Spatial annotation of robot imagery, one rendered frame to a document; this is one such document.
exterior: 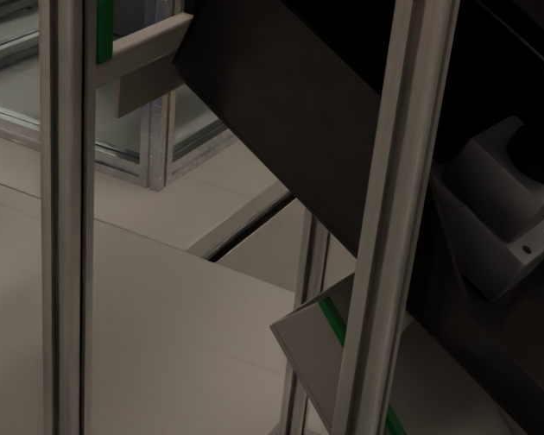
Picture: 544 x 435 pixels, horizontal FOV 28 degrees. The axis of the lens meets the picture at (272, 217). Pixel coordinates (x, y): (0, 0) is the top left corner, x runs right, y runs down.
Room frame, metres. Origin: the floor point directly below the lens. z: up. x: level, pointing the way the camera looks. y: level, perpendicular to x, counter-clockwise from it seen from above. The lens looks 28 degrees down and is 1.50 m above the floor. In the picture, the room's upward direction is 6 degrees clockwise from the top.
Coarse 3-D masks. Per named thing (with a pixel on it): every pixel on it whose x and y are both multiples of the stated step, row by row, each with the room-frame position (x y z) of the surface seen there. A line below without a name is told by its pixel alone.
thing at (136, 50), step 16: (176, 16) 0.57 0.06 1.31; (192, 16) 0.57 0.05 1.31; (144, 32) 0.54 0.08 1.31; (160, 32) 0.54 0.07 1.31; (176, 32) 0.55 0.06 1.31; (128, 48) 0.51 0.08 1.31; (144, 48) 0.52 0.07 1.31; (160, 48) 0.54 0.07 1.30; (176, 48) 0.55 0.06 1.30; (96, 64) 0.49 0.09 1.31; (112, 64) 0.50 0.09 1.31; (128, 64) 0.51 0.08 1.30; (144, 64) 0.52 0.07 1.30; (96, 80) 0.49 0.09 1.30
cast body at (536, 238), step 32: (512, 128) 0.48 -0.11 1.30; (480, 160) 0.45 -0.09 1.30; (512, 160) 0.45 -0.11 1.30; (448, 192) 0.46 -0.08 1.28; (480, 192) 0.45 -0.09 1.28; (512, 192) 0.44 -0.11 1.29; (448, 224) 0.46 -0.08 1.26; (480, 224) 0.45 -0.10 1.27; (512, 224) 0.44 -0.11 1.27; (480, 256) 0.45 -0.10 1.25; (512, 256) 0.44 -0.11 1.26; (480, 288) 0.44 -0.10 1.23
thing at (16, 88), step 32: (0, 0) 1.35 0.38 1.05; (32, 0) 1.33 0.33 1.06; (128, 0) 1.26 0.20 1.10; (0, 32) 1.35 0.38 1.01; (32, 32) 1.33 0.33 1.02; (128, 32) 1.26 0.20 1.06; (0, 64) 1.35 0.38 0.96; (32, 64) 1.33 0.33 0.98; (0, 96) 1.35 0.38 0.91; (32, 96) 1.33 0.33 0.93; (96, 96) 1.28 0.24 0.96; (192, 96) 1.31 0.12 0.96; (96, 128) 1.28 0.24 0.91; (128, 128) 1.26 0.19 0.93; (192, 128) 1.32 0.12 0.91
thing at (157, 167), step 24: (168, 0) 1.23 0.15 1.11; (144, 24) 1.24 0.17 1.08; (168, 96) 1.24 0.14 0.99; (0, 120) 1.34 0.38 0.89; (144, 120) 1.24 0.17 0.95; (168, 120) 1.24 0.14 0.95; (24, 144) 1.32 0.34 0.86; (144, 144) 1.24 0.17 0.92; (168, 144) 1.24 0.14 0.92; (192, 144) 1.32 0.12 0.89; (216, 144) 1.36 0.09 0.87; (96, 168) 1.27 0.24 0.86; (120, 168) 1.26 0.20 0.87; (144, 168) 1.24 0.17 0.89; (168, 168) 1.25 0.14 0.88; (192, 168) 1.30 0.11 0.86
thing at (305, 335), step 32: (288, 320) 0.46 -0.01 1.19; (320, 320) 0.45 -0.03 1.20; (288, 352) 0.46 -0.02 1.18; (320, 352) 0.45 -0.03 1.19; (416, 352) 0.51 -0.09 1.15; (320, 384) 0.44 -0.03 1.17; (416, 384) 0.49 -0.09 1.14; (448, 384) 0.51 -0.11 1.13; (320, 416) 0.44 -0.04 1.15; (416, 416) 0.48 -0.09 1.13; (448, 416) 0.49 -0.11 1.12; (480, 416) 0.51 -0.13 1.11
